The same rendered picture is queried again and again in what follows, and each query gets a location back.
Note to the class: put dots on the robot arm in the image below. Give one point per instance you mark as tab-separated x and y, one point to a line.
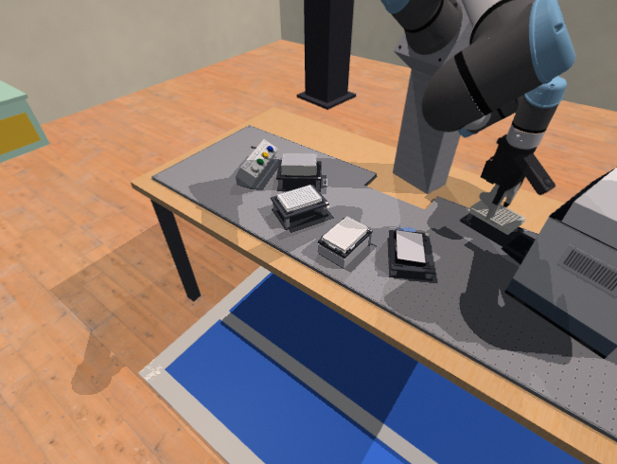
516	47

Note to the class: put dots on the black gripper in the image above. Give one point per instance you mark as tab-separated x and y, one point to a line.
498	171

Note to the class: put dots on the grey button panel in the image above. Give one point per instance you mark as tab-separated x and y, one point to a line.
258	165

